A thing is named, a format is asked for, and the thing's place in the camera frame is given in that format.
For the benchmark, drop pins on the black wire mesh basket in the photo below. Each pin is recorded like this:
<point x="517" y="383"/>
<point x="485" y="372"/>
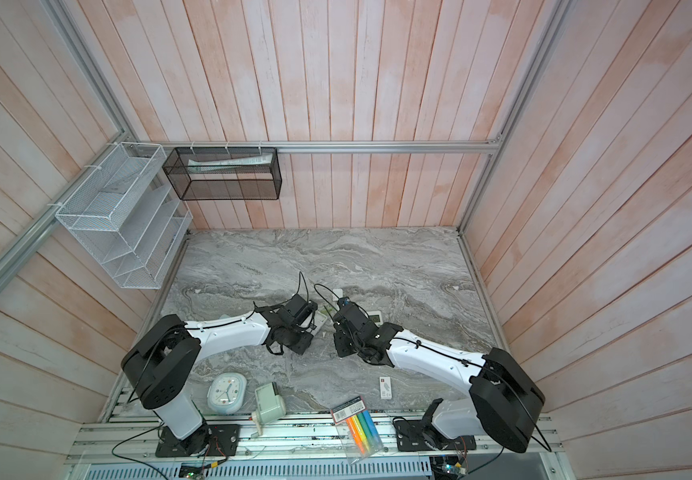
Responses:
<point x="218" y="187"/>

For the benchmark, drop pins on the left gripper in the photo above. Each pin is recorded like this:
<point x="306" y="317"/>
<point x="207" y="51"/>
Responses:
<point x="301" y="348"/>

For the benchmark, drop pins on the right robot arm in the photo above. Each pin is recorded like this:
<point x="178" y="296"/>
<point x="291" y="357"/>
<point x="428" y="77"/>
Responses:
<point x="503" y="401"/>

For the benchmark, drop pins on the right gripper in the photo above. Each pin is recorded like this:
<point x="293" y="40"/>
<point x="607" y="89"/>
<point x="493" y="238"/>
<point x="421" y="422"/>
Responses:
<point x="339" y="335"/>

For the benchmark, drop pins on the paper in black basket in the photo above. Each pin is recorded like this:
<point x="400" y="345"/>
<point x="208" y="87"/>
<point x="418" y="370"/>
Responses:
<point x="243" y="165"/>

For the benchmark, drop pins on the white air conditioner remote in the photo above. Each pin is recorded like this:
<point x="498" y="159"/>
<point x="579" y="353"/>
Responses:
<point x="375" y="317"/>

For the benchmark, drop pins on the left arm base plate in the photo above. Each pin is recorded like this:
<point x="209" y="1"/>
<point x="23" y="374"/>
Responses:
<point x="209" y="439"/>

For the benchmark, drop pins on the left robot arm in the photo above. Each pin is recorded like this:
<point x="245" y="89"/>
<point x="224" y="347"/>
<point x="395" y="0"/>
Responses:
<point x="160" y="363"/>

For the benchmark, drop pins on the white wire mesh shelf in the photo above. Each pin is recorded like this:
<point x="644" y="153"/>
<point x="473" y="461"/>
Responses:
<point x="131" y="225"/>

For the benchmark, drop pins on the red white remote control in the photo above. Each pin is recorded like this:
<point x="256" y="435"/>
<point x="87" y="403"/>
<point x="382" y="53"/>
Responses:
<point x="322" y="318"/>

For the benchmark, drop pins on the pale green alarm clock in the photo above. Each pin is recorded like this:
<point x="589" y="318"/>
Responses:
<point x="226" y="394"/>

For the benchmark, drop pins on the pack of coloured markers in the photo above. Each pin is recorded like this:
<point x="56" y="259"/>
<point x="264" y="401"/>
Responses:
<point x="356" y="429"/>

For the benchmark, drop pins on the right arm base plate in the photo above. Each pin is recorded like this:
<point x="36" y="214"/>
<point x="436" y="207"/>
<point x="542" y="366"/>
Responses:
<point x="420" y="435"/>

